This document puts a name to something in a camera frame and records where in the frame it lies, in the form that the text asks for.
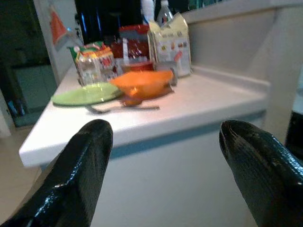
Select green round plate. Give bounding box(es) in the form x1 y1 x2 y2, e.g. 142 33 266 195
51 82 124 106

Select grey metal can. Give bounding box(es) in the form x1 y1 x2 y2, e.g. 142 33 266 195
155 61 178 86

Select black glossy appliance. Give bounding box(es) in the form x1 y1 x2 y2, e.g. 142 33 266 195
74 0 143 45

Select colourful red green food package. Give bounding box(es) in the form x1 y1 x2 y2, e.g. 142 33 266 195
68 41 118 86

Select red lidded jar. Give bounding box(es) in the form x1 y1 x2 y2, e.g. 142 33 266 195
116 58 155 74

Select teal cabinet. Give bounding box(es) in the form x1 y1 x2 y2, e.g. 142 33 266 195
13 64 58 127

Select orange and white wall poster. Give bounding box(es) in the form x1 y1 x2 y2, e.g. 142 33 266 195
48 4 74 52

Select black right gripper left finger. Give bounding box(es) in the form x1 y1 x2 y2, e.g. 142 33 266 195
0 119 114 227

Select clear plastic bottle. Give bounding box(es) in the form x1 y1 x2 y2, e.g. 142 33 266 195
156 0 176 27

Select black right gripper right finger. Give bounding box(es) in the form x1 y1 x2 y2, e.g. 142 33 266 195
218 120 303 227

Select cream paper food bag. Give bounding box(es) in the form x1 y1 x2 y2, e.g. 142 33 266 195
146 13 193 78

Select orange plastic bowl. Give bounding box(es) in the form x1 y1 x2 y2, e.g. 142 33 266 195
110 70 176 100

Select white plastic bottle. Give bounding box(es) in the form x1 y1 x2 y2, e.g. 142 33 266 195
141 0 156 24

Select red transparent container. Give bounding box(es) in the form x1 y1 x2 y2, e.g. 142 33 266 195
111 24 154 60

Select metal fork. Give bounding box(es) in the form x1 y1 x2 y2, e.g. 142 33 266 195
86 105 160 114

